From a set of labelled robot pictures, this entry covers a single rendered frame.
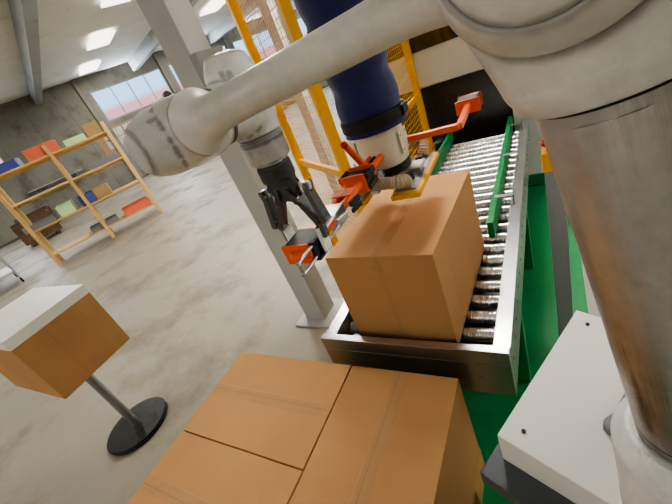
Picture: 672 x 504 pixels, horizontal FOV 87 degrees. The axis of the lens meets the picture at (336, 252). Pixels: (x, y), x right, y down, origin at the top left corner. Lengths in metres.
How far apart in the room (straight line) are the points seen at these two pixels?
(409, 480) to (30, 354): 1.75
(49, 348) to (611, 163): 2.20
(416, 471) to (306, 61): 1.01
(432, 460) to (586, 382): 0.47
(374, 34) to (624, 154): 0.32
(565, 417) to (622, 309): 0.51
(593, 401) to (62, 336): 2.13
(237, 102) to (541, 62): 0.38
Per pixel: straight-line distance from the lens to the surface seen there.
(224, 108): 0.55
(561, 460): 0.82
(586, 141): 0.29
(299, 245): 0.80
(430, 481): 1.14
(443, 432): 1.19
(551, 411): 0.87
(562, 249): 1.67
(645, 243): 0.33
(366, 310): 1.38
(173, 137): 0.61
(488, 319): 1.46
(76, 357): 2.29
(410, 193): 1.18
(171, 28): 2.12
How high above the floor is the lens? 1.55
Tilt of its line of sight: 28 degrees down
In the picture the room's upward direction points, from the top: 24 degrees counter-clockwise
